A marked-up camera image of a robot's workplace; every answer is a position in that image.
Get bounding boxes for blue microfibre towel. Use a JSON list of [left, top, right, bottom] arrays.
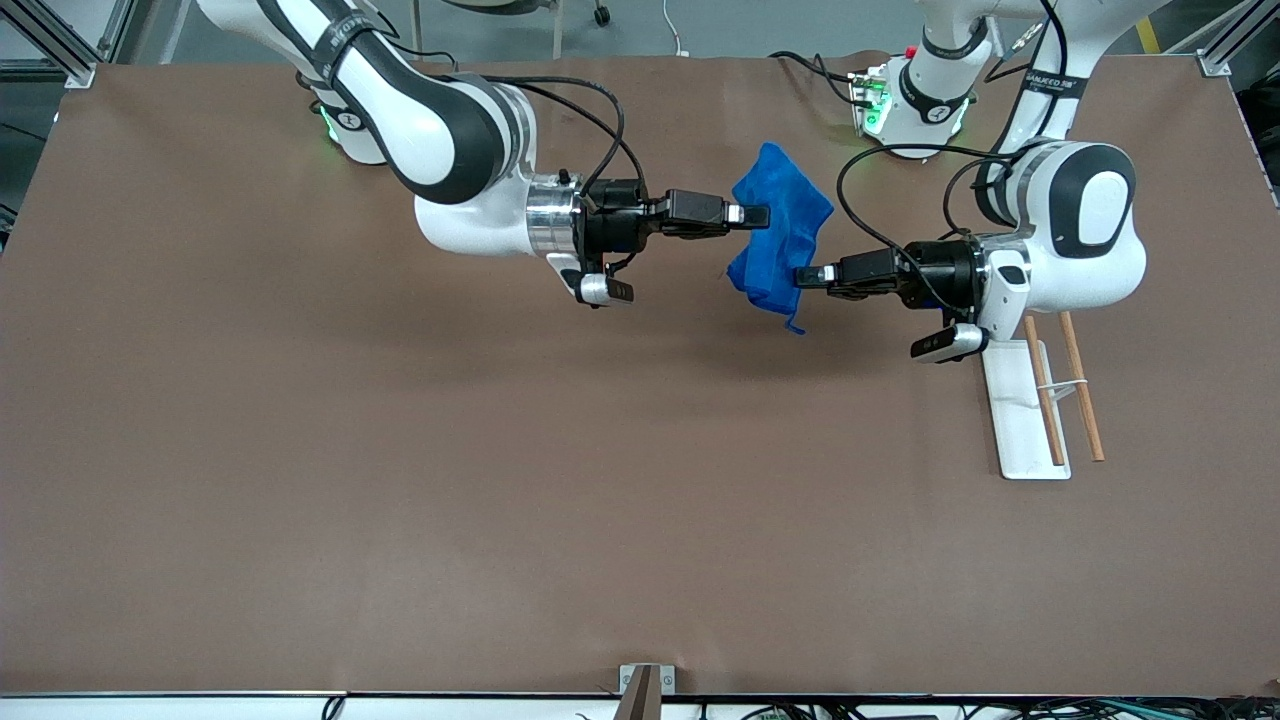
[[726, 142, 835, 336]]

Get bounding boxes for white towel rack wooden rods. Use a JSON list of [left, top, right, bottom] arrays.
[[980, 312, 1106, 481]]

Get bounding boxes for office chair base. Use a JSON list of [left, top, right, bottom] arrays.
[[410, 0, 613, 59]]

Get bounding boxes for brown table cover sheet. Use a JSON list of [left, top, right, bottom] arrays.
[[0, 50, 1280, 698]]

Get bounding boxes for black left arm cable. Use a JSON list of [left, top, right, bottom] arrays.
[[836, 0, 1066, 321]]

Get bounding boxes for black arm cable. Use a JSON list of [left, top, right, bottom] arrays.
[[836, 0, 1066, 321], [385, 40, 651, 201]]

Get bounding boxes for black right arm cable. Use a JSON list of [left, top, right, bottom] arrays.
[[385, 40, 651, 201]]

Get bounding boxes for black base power cable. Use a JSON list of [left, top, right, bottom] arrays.
[[768, 50, 863, 107]]

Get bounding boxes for aluminium frame profile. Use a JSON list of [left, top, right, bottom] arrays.
[[1165, 0, 1280, 79], [0, 0, 141, 89]]

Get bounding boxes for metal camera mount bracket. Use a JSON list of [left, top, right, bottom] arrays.
[[618, 663, 676, 720]]

